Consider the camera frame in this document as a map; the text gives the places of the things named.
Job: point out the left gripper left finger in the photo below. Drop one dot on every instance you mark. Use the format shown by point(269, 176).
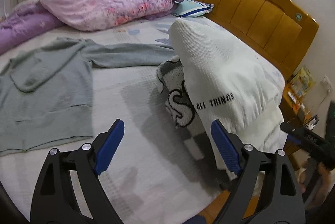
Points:
point(54, 200)

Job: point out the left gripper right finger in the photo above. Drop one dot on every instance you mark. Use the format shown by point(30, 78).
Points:
point(280, 200)

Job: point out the white button-up jacket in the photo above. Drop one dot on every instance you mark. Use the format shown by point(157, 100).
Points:
point(226, 80)

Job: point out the person's right hand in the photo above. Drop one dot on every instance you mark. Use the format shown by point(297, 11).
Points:
point(322, 187)

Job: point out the wooden nightstand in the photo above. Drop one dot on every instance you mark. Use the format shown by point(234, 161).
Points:
point(297, 115)

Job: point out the yellow box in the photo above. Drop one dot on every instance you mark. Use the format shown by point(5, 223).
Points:
point(302, 82)

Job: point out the grey green zip hoodie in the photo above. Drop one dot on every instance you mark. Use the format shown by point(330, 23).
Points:
point(47, 93)

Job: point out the wooden headboard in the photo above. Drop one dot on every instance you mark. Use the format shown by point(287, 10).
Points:
point(278, 30)

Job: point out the checkered black white garment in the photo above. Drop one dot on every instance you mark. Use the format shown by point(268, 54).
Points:
point(172, 87)

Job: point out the blue striped pillow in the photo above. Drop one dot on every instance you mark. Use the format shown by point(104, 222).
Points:
point(192, 8)

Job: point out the purple floral quilt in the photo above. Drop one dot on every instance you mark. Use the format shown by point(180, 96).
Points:
point(32, 18)

